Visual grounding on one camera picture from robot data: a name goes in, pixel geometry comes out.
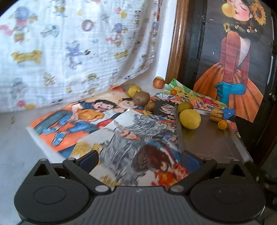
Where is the yellow lemon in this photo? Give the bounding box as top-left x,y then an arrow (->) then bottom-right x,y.
179,109 -> 201,130

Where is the small orange kumquat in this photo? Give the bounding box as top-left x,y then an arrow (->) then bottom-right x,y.
217,120 -> 228,130

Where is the striped pepino melon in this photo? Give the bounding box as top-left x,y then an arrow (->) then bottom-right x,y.
209,108 -> 224,122

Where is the green-yellow pear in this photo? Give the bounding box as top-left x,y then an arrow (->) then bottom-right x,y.
177,102 -> 193,113

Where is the brown kiwi with sticker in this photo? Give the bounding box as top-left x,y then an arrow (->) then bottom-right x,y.
132,91 -> 150,106

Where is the yellow-green guava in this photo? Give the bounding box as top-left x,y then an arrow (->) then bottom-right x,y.
126,84 -> 141,98

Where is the small orange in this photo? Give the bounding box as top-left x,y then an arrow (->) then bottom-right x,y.
170,89 -> 177,95

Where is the grey metal baking tray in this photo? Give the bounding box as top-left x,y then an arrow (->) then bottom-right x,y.
174,107 -> 253,164

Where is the two boys drawing paper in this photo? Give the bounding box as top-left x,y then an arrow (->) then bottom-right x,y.
27,87 -> 136,158

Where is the grey hair character drawing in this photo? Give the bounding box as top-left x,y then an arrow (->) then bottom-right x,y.
70,110 -> 181,188

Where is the black appliance door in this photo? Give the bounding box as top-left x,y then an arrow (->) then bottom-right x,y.
184,0 -> 277,195

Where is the winnie bear drawing paper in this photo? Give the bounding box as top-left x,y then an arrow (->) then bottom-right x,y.
164,78 -> 227,112

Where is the red apple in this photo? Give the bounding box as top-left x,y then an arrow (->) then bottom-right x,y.
153,79 -> 165,89

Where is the girl in orange dress poster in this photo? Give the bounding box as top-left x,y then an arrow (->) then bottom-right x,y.
193,1 -> 273,122

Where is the white cartoon print cloth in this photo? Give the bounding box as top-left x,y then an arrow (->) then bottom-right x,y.
1,1 -> 162,113

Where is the brown wooden frame post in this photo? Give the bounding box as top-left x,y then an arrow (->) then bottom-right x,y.
165,0 -> 190,84

